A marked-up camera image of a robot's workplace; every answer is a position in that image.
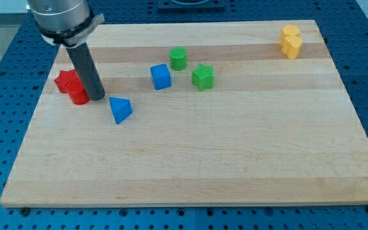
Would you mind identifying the yellow block rear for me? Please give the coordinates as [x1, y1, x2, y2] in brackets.
[279, 24, 300, 46]

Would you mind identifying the green cylinder block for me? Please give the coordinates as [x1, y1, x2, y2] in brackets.
[169, 47, 187, 71]

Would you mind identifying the yellow heart block front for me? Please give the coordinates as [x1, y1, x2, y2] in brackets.
[281, 36, 303, 59]

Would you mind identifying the blue cube block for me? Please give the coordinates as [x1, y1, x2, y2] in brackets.
[150, 64, 172, 90]

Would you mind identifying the red hexagon block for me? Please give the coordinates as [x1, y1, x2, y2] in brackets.
[54, 69, 79, 93]

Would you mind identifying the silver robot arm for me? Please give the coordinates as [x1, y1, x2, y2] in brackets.
[27, 0, 105, 101]

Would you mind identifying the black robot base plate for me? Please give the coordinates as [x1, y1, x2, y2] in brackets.
[157, 0, 226, 13]

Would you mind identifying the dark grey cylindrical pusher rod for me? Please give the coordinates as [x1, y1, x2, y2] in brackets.
[66, 43, 105, 101]

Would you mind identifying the wooden board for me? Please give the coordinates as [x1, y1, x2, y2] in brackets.
[0, 20, 368, 208]

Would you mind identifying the blue triangle block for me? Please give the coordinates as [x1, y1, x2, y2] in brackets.
[109, 97, 133, 124]

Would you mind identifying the green star block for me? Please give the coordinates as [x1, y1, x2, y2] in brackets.
[192, 64, 215, 91]

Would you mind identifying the red cylinder block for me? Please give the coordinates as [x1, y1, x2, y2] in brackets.
[65, 79, 89, 105]

